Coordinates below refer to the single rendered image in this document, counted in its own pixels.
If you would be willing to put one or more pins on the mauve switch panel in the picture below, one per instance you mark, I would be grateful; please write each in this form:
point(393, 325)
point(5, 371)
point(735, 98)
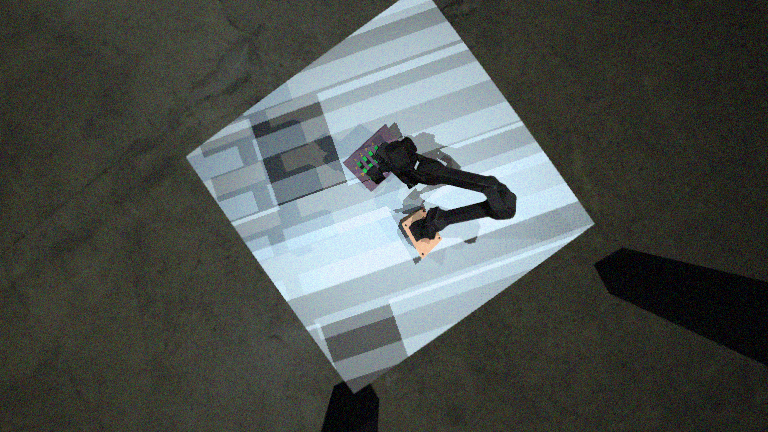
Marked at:
point(363, 158)

